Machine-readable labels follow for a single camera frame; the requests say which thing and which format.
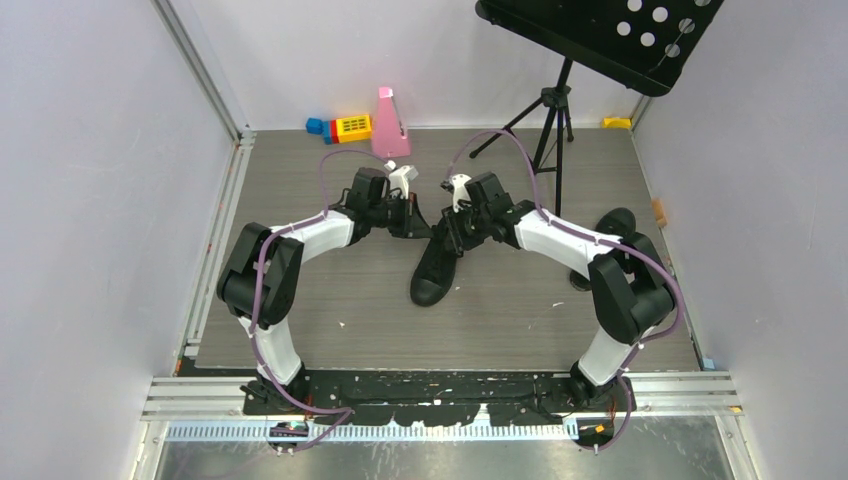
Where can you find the yellow corner piece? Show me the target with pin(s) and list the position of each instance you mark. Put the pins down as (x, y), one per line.
(616, 123)

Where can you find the yellow toy block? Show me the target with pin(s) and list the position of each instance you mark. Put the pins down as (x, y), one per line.
(347, 129)

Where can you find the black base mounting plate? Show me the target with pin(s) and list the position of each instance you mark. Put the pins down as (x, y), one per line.
(435, 398)

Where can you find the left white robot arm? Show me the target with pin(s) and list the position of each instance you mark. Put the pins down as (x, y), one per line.
(259, 280)

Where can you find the small orange block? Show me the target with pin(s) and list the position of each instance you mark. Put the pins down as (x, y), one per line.
(659, 212)

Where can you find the pink metronome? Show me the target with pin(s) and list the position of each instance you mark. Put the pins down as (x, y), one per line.
(389, 137)

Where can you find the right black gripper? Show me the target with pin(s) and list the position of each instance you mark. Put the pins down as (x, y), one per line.
(453, 223)

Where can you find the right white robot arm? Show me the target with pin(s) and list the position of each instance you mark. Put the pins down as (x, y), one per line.
(631, 291)

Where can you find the black canvas shoe with laces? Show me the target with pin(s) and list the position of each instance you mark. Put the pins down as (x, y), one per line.
(435, 272)

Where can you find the black music stand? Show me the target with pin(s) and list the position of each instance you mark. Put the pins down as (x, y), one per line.
(642, 45)

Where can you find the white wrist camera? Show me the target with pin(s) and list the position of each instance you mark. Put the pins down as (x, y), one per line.
(456, 186)
(400, 178)

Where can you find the blue toy block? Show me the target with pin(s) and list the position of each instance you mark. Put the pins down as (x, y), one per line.
(314, 126)

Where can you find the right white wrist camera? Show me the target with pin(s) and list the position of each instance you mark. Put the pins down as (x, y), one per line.
(456, 186)

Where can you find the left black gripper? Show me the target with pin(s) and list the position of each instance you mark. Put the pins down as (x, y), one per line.
(412, 224)

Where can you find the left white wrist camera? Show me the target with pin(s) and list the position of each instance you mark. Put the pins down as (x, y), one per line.
(400, 178)

